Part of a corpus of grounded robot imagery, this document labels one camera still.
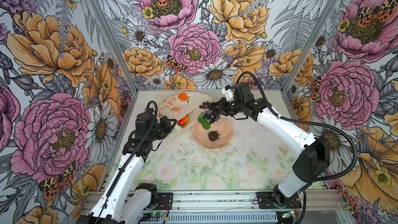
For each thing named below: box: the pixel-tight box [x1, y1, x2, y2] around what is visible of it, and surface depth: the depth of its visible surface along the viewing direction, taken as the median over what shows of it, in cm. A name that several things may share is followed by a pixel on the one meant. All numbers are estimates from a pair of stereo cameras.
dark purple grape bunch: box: [197, 101, 221, 130], surface depth 76 cm
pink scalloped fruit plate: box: [192, 117, 234, 150], surface depth 96 cm
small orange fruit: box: [177, 115, 189, 128], surface depth 101 cm
